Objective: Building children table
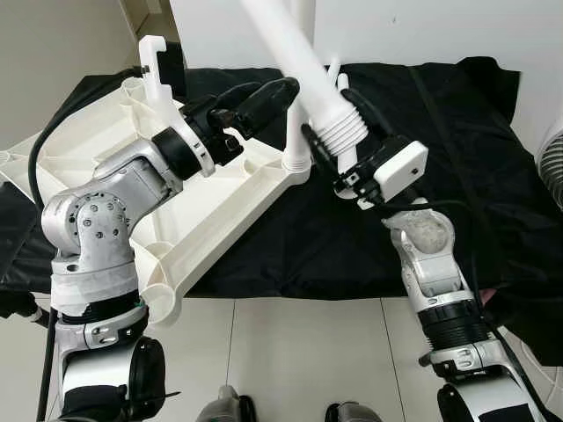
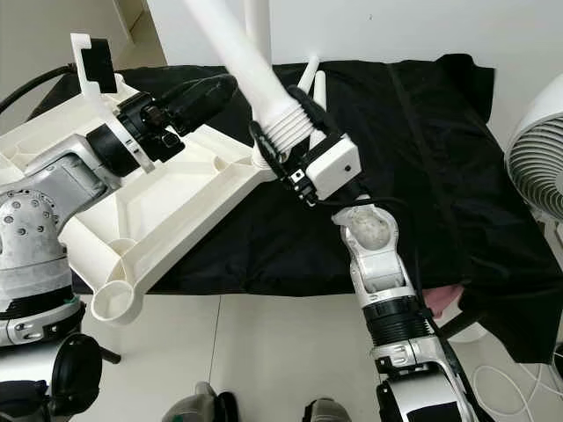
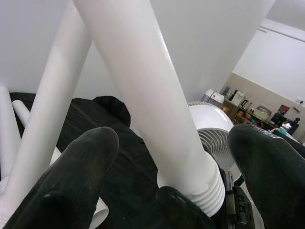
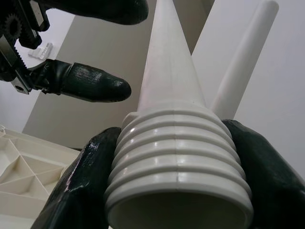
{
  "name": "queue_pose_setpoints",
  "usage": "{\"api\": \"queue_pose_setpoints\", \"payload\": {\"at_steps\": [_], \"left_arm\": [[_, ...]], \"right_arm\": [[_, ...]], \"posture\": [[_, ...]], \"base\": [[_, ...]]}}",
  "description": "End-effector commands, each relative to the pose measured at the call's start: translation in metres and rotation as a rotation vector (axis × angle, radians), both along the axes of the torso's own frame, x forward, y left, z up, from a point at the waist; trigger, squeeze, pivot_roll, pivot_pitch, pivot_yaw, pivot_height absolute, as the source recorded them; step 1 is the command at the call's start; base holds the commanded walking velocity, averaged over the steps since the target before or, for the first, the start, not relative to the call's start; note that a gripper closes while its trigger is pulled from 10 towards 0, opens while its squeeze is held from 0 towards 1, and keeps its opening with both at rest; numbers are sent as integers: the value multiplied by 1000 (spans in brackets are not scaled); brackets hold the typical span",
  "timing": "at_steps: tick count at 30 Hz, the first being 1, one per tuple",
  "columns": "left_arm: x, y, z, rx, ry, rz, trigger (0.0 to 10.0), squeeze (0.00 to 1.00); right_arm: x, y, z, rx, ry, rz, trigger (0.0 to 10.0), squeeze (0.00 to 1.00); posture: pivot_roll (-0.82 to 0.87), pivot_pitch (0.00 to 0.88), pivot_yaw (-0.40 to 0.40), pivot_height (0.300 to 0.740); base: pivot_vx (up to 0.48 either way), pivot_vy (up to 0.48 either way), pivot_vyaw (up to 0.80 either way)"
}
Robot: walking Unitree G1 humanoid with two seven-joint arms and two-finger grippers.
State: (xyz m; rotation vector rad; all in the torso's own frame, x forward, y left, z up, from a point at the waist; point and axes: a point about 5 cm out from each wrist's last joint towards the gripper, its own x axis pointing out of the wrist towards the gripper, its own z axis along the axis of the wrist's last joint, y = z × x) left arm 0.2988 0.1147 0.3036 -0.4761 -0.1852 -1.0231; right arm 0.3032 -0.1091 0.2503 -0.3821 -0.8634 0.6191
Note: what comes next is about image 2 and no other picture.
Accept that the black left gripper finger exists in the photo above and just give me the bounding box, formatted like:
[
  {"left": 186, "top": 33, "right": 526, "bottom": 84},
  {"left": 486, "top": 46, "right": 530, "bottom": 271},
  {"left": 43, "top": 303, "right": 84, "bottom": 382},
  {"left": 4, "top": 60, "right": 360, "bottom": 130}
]
[
  {"left": 168, "top": 73, "right": 239, "bottom": 104},
  {"left": 182, "top": 80, "right": 241, "bottom": 134}
]

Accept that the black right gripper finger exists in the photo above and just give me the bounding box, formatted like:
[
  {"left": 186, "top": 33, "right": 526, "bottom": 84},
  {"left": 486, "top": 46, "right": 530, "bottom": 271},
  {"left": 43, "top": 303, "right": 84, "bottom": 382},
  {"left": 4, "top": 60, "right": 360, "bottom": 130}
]
[
  {"left": 296, "top": 84, "right": 345, "bottom": 156},
  {"left": 251, "top": 121, "right": 288, "bottom": 179}
]

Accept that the white plastic table leg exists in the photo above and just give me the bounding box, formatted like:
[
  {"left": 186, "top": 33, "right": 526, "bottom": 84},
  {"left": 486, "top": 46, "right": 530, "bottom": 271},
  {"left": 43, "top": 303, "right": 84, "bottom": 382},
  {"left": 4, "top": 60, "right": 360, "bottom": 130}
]
[
  {"left": 297, "top": 55, "right": 321, "bottom": 96},
  {"left": 183, "top": 0, "right": 322, "bottom": 159},
  {"left": 245, "top": 0, "right": 274, "bottom": 168},
  {"left": 311, "top": 73, "right": 329, "bottom": 111}
]

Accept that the white plastic table top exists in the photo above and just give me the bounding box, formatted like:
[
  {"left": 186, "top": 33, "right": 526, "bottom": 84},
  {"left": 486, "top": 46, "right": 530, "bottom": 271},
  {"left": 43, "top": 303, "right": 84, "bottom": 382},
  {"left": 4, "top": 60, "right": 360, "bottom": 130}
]
[{"left": 0, "top": 75, "right": 278, "bottom": 326}]

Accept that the black fabric table cover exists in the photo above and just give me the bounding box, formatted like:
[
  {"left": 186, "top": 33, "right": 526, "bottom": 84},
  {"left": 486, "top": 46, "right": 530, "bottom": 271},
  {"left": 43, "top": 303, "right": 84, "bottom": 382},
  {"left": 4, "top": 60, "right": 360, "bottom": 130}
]
[{"left": 0, "top": 55, "right": 563, "bottom": 366}]

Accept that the pink soft item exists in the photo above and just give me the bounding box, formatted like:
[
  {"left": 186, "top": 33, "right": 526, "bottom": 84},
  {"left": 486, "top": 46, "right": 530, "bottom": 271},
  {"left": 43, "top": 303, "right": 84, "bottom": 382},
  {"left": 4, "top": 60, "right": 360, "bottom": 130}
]
[{"left": 427, "top": 281, "right": 467, "bottom": 322}]

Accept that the grey metal table leg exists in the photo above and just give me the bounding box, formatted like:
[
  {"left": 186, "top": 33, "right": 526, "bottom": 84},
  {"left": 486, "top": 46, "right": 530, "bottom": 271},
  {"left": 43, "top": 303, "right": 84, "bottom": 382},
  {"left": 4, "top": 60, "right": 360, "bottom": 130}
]
[{"left": 440, "top": 303, "right": 489, "bottom": 344}]

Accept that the white round standing fan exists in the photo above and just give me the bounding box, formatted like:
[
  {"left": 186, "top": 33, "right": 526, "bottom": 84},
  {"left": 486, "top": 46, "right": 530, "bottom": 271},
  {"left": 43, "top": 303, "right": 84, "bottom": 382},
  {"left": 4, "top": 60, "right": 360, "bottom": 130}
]
[{"left": 504, "top": 75, "right": 563, "bottom": 221}]

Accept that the grey robot right foot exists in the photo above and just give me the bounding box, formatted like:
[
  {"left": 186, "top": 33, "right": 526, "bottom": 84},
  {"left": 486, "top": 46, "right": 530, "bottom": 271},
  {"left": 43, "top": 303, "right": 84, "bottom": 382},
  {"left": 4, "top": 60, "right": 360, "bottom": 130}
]
[{"left": 303, "top": 397, "right": 357, "bottom": 422}]

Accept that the grey robot foot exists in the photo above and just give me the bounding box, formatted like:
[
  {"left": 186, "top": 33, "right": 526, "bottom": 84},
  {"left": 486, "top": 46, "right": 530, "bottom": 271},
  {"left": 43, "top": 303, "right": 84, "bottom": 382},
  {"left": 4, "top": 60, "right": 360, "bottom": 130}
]
[
  {"left": 163, "top": 382, "right": 234, "bottom": 422},
  {"left": 303, "top": 397, "right": 357, "bottom": 422}
]

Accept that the grey robot left foot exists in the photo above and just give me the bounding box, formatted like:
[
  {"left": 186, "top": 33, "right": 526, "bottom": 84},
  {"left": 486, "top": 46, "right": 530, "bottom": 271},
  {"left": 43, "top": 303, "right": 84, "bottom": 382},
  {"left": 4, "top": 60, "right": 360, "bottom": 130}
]
[{"left": 163, "top": 382, "right": 234, "bottom": 422}]

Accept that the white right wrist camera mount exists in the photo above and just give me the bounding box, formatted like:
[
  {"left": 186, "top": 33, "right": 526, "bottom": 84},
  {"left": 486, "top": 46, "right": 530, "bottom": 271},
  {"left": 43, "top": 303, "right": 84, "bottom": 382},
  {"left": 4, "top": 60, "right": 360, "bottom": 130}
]
[{"left": 303, "top": 136, "right": 362, "bottom": 207}]

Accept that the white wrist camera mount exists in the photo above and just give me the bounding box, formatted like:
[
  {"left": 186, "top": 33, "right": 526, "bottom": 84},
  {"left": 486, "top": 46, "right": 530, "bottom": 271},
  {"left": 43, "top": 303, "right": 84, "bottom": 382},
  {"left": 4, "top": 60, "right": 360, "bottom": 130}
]
[
  {"left": 303, "top": 136, "right": 362, "bottom": 207},
  {"left": 70, "top": 33, "right": 142, "bottom": 172}
]

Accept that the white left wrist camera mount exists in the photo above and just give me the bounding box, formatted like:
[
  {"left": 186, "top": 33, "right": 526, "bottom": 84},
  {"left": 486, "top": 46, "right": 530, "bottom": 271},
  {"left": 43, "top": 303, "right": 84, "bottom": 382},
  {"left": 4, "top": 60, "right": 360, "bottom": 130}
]
[{"left": 70, "top": 33, "right": 142, "bottom": 172}]

